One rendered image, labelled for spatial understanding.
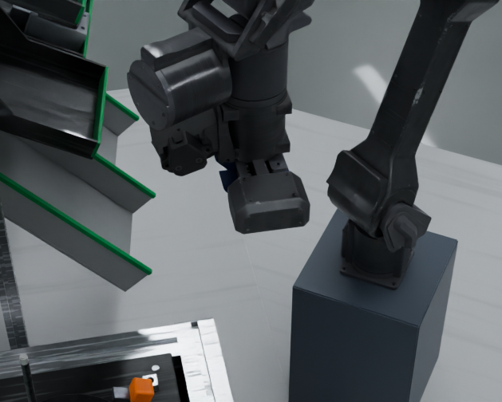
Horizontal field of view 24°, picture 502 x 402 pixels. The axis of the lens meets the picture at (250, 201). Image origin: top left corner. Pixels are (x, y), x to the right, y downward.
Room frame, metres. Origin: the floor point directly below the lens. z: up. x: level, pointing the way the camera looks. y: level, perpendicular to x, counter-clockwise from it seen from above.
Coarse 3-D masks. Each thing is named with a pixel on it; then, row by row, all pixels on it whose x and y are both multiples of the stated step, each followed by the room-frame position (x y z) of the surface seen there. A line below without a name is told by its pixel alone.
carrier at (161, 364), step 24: (24, 360) 0.72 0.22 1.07; (144, 360) 0.81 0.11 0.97; (168, 360) 0.81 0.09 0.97; (0, 384) 0.78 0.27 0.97; (24, 384) 0.78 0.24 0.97; (48, 384) 0.78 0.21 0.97; (72, 384) 0.78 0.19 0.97; (96, 384) 0.78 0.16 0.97; (120, 384) 0.78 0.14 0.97; (168, 384) 0.78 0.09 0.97
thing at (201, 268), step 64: (128, 128) 1.34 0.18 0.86; (192, 192) 1.20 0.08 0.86; (64, 256) 1.08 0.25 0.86; (192, 256) 1.08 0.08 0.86; (0, 320) 0.97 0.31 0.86; (64, 320) 0.97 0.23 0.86; (128, 320) 0.97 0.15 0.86; (192, 320) 0.97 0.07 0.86; (256, 320) 0.97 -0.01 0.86; (256, 384) 0.86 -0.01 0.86
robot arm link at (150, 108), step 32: (192, 0) 0.78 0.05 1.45; (288, 0) 0.74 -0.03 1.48; (192, 32) 0.74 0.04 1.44; (224, 32) 0.73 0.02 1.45; (256, 32) 0.72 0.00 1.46; (160, 64) 0.71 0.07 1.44; (192, 64) 0.72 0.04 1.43; (224, 64) 0.73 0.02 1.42; (160, 96) 0.70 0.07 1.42; (192, 96) 0.70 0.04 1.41; (224, 96) 0.72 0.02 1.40; (160, 128) 0.69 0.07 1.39
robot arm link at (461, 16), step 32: (448, 0) 0.89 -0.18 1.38; (480, 0) 0.88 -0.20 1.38; (416, 32) 0.90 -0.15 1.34; (448, 32) 0.88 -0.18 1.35; (416, 64) 0.88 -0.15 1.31; (448, 64) 0.88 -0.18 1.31; (384, 96) 0.89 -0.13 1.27; (416, 96) 0.86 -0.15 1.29; (384, 128) 0.87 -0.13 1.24; (416, 128) 0.86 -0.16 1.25; (352, 160) 0.86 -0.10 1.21; (384, 160) 0.85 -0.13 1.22; (352, 192) 0.84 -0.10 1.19; (384, 192) 0.83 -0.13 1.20; (416, 192) 0.85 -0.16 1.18
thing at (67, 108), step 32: (0, 32) 1.01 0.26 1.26; (0, 64) 0.99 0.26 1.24; (32, 64) 1.01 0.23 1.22; (64, 64) 1.02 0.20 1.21; (96, 64) 1.02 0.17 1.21; (0, 96) 0.94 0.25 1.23; (32, 96) 0.95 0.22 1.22; (64, 96) 0.97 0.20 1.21; (96, 96) 0.99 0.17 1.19; (0, 128) 0.89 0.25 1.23; (32, 128) 0.89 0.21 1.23; (64, 128) 0.92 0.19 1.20; (96, 128) 0.92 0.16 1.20
